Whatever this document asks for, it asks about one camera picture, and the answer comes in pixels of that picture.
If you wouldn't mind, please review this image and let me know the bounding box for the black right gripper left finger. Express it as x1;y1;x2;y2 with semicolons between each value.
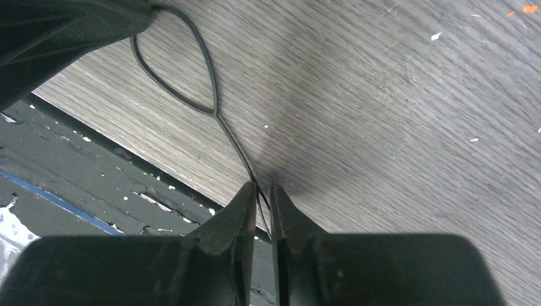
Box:
1;182;256;305

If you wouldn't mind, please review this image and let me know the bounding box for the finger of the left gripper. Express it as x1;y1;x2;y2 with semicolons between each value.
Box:
1;0;152;110

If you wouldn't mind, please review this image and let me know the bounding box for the black hair loop tool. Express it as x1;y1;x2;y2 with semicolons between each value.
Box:
130;3;272;237

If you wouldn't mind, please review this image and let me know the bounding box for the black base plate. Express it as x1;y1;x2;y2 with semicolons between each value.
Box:
1;95;275;305

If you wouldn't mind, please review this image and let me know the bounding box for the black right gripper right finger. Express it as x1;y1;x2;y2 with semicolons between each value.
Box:
270;185;505;305

